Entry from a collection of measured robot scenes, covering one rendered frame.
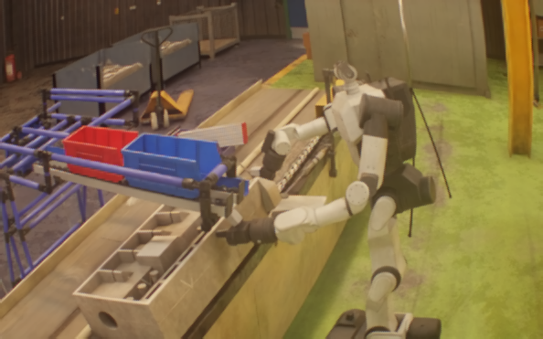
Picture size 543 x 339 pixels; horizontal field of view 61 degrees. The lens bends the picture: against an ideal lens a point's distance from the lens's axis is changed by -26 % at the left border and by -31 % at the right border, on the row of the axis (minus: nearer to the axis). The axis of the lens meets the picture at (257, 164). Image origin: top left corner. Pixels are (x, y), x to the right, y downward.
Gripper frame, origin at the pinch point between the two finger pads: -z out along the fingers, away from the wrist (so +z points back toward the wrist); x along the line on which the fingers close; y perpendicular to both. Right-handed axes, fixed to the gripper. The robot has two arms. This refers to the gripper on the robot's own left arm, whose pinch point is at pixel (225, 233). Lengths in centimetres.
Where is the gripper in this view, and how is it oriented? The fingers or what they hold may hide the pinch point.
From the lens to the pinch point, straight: 212.8
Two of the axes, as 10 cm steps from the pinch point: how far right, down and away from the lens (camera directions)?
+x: 3.3, -3.7, 8.7
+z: 9.1, -1.1, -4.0
